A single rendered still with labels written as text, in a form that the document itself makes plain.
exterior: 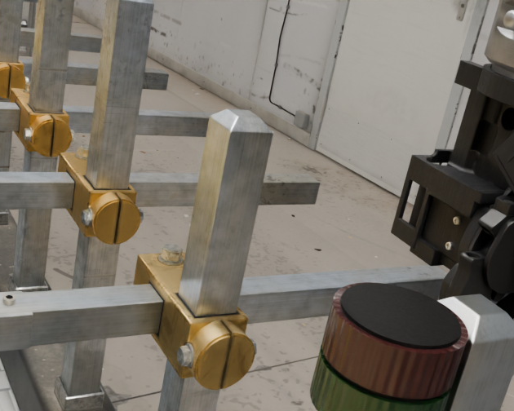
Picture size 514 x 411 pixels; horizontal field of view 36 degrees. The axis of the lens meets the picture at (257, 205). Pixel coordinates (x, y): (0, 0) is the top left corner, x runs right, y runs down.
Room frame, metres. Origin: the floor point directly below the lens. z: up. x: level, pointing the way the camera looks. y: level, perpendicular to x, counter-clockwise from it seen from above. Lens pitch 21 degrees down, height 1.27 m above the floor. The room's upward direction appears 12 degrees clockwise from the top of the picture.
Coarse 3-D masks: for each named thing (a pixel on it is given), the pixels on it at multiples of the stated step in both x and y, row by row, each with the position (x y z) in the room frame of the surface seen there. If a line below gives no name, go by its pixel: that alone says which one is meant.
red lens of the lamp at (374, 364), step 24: (336, 312) 0.30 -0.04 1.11; (336, 336) 0.30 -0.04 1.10; (360, 336) 0.29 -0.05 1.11; (336, 360) 0.29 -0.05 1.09; (360, 360) 0.29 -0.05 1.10; (384, 360) 0.28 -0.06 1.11; (408, 360) 0.28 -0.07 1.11; (432, 360) 0.28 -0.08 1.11; (456, 360) 0.29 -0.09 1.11; (360, 384) 0.28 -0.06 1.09; (384, 384) 0.28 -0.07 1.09; (408, 384) 0.28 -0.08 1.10; (432, 384) 0.29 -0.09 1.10
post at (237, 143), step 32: (224, 128) 0.53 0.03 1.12; (256, 128) 0.54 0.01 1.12; (224, 160) 0.52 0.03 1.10; (256, 160) 0.54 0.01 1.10; (224, 192) 0.53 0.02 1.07; (256, 192) 0.54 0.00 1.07; (192, 224) 0.55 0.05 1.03; (224, 224) 0.53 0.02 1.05; (192, 256) 0.54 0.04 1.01; (224, 256) 0.53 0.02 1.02; (192, 288) 0.53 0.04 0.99; (224, 288) 0.53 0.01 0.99; (192, 384) 0.53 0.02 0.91
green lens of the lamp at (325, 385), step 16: (320, 352) 0.31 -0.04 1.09; (320, 368) 0.30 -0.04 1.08; (320, 384) 0.30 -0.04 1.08; (336, 384) 0.29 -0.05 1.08; (320, 400) 0.30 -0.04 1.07; (336, 400) 0.29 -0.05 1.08; (352, 400) 0.28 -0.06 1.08; (368, 400) 0.28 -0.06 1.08; (384, 400) 0.28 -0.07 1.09; (432, 400) 0.29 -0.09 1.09
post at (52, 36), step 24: (48, 0) 0.95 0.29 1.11; (72, 0) 0.96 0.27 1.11; (48, 24) 0.95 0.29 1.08; (48, 48) 0.95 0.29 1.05; (48, 72) 0.95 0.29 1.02; (48, 96) 0.95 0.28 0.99; (24, 168) 0.97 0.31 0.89; (48, 168) 0.96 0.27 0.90; (24, 216) 0.95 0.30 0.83; (48, 216) 0.96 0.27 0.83; (24, 240) 0.95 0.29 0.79; (48, 240) 0.96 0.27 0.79; (24, 264) 0.95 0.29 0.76
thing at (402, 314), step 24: (360, 288) 0.33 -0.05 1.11; (384, 288) 0.33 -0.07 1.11; (360, 312) 0.30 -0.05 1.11; (384, 312) 0.31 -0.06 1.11; (408, 312) 0.31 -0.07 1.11; (432, 312) 0.32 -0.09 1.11; (384, 336) 0.29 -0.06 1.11; (408, 336) 0.29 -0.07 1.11; (432, 336) 0.29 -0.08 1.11; (456, 336) 0.30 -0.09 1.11
